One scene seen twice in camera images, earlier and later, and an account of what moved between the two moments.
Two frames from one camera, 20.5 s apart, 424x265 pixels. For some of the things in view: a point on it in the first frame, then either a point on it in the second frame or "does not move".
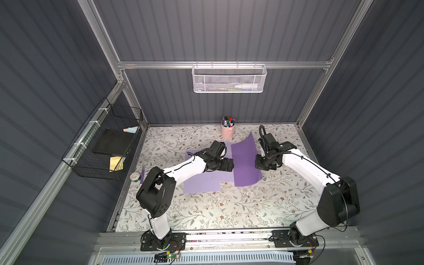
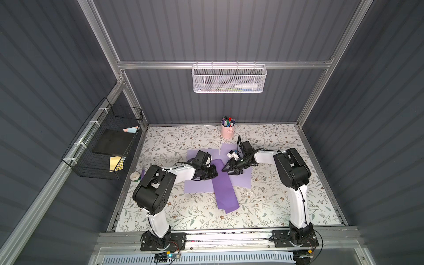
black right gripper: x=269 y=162 to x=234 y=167
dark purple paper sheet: x=244 y=153 to x=226 y=195
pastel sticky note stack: x=131 y=130 does not move
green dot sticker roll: x=135 y=176 does not move
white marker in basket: x=246 y=86 does not move
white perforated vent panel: x=239 y=258 does not move
